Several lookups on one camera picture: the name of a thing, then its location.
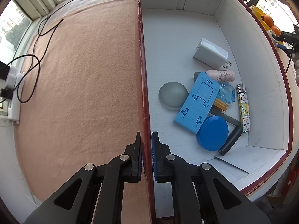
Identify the yellow wooden block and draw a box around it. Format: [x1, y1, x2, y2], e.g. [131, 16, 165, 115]
[214, 98, 228, 112]

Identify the white box with red rim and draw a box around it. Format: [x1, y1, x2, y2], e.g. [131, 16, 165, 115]
[135, 0, 293, 224]

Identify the patterned lighter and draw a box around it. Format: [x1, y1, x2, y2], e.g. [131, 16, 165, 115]
[236, 84, 251, 133]

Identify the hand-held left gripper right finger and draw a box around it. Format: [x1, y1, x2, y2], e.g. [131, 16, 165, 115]
[151, 131, 276, 224]

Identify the white wall charger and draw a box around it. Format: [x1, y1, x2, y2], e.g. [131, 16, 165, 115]
[193, 37, 233, 70]

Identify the white plug adapter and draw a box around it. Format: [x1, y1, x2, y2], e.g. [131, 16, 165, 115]
[267, 30, 284, 46]

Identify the looped black cable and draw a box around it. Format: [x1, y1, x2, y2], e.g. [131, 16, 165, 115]
[0, 54, 41, 103]

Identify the white tube bottle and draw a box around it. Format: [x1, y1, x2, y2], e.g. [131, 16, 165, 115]
[193, 70, 236, 83]

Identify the black cylinder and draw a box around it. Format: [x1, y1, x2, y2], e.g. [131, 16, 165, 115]
[218, 127, 243, 156]

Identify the white power strip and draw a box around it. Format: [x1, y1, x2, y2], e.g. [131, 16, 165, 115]
[0, 61, 25, 122]

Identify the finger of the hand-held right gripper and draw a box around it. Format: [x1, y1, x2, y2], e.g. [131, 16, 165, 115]
[273, 35, 288, 51]

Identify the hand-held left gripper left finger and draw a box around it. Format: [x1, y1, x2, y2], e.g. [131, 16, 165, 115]
[24, 131, 143, 224]

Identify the blue phone stand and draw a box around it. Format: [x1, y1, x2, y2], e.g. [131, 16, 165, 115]
[173, 72, 221, 134]

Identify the grey spoon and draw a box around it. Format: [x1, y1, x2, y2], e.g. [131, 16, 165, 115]
[158, 82, 241, 127]

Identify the yellow fruit bowl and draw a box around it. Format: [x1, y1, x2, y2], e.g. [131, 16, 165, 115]
[250, 5, 284, 45]

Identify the dark cloth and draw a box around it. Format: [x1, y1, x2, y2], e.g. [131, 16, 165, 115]
[256, 191, 291, 216]

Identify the blue round lid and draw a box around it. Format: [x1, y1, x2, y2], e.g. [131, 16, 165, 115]
[197, 115, 229, 151]

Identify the person's right hand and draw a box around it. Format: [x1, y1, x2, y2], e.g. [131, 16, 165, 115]
[293, 52, 299, 87]

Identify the small clear blue bottle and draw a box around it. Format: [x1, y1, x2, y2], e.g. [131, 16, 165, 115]
[216, 83, 236, 103]

